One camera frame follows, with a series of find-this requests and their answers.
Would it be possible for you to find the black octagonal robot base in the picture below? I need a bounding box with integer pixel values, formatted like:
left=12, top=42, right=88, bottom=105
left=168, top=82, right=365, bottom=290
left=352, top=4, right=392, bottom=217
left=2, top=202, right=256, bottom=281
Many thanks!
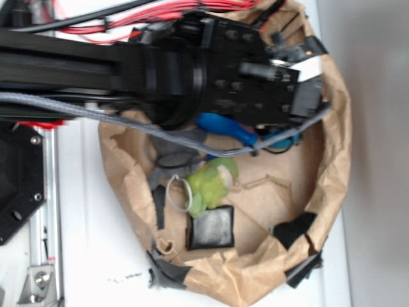
left=1, top=121, right=45, bottom=246

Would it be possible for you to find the green plush toy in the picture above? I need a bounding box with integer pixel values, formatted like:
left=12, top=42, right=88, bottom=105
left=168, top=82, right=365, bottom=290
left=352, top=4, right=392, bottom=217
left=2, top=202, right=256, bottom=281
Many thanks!
left=186, top=157, right=239, bottom=218

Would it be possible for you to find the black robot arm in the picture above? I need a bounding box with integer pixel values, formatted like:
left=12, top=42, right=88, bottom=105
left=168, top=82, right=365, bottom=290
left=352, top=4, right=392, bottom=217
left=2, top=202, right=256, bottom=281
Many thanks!
left=1, top=13, right=306, bottom=130

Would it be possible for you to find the grey braided cable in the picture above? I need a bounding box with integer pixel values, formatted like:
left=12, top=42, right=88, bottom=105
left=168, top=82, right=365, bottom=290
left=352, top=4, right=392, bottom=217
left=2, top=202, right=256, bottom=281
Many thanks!
left=0, top=91, right=332, bottom=158

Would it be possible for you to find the crumpled brown paper bag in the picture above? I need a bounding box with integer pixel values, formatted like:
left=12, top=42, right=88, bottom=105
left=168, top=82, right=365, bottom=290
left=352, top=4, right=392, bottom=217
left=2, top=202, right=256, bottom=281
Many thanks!
left=98, top=0, right=353, bottom=307

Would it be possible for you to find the blue plastic bowling pin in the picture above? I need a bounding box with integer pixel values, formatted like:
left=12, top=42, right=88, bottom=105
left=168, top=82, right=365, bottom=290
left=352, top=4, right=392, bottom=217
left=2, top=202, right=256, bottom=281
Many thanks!
left=196, top=113, right=258, bottom=146

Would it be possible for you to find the aluminium extrusion rail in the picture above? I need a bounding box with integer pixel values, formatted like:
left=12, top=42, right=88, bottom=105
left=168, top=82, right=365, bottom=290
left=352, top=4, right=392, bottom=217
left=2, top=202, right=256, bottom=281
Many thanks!
left=15, top=127, right=65, bottom=306

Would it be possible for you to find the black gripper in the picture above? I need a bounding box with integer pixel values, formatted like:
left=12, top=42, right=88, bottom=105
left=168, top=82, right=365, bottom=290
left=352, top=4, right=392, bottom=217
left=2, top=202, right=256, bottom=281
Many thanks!
left=178, top=12, right=301, bottom=126

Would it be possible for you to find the red wire bundle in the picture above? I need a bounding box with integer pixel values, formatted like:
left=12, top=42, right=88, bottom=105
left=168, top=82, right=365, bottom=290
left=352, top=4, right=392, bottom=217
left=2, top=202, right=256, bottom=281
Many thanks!
left=25, top=0, right=266, bottom=44

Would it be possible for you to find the grey fabric piece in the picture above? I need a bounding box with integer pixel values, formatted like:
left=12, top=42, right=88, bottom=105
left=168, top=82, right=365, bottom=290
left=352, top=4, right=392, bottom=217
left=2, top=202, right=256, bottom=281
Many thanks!
left=148, top=136, right=202, bottom=190

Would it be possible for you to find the black square tape patch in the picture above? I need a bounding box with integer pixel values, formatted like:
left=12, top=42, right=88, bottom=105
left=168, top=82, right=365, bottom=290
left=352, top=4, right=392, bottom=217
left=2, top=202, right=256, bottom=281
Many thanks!
left=186, top=205, right=235, bottom=250

